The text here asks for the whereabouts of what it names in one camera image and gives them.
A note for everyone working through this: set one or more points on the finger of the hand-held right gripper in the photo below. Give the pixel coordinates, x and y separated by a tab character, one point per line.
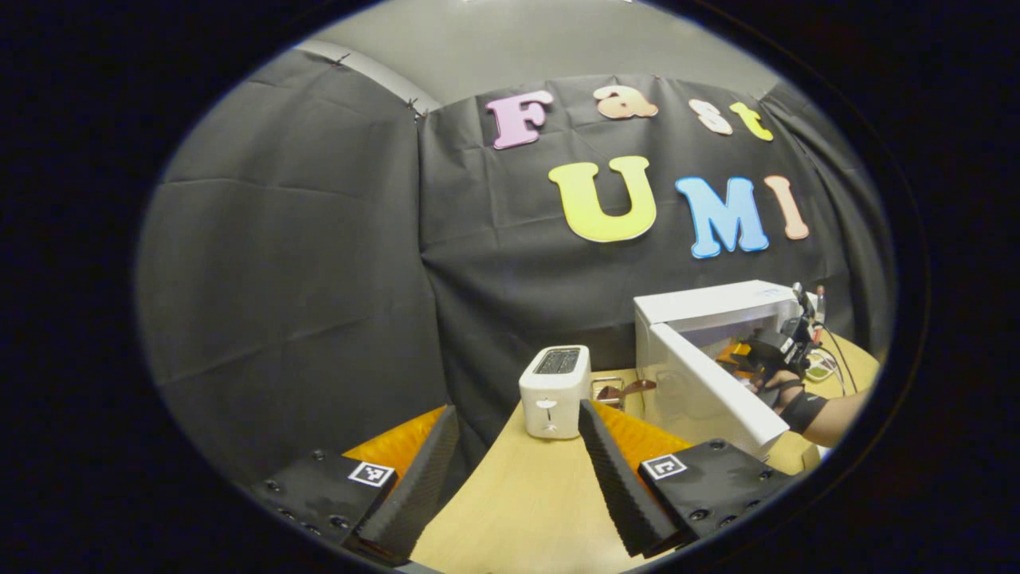
735	353

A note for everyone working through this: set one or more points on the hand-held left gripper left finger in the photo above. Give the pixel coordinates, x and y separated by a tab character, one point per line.
414	490

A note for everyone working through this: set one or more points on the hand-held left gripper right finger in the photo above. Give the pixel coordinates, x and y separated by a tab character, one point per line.
617	494

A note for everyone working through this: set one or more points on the white microwave oven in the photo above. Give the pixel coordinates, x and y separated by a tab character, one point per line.
701	399

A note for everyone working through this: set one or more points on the white divided grain tray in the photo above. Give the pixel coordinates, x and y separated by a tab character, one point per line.
819	368

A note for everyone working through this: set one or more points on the white toaster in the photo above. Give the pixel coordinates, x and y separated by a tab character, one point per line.
554	395

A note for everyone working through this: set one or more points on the black backdrop cloth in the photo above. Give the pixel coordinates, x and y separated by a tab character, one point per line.
303	263

